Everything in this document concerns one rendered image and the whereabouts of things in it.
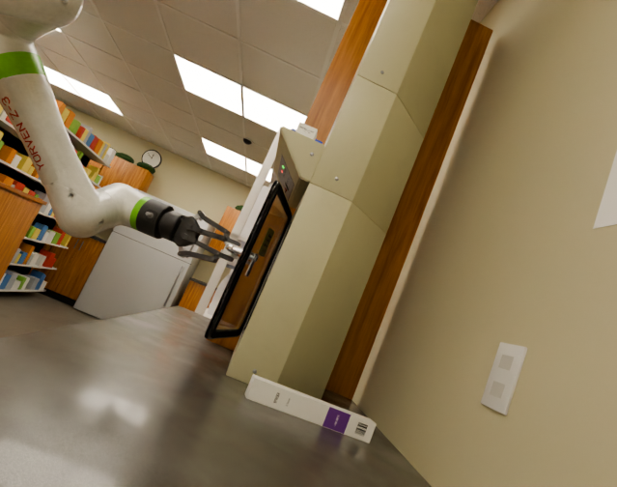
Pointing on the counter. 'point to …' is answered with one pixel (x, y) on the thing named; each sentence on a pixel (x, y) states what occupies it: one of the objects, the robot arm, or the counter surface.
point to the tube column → (416, 51)
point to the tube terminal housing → (330, 244)
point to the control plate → (285, 178)
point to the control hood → (297, 160)
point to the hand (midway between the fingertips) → (237, 252)
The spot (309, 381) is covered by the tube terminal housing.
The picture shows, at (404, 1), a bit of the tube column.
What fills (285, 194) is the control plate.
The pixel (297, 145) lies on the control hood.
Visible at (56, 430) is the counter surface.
